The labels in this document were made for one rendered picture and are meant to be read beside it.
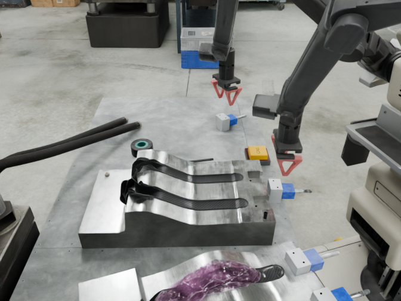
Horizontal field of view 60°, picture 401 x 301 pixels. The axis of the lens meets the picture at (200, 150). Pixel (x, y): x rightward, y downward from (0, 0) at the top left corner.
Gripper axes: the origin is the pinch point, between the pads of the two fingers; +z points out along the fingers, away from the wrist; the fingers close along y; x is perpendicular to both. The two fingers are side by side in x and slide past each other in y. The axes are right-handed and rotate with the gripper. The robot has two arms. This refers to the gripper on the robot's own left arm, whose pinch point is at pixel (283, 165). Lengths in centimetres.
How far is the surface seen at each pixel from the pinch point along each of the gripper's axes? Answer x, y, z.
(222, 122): -16.2, -37.6, 8.0
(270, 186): -3.1, 1.1, 7.2
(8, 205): -79, 9, 9
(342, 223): 58, -66, 93
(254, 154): -5.8, -17.1, 8.9
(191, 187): -26.1, 5.9, 3.8
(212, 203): -20.3, 11.8, 4.4
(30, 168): -150, -113, 92
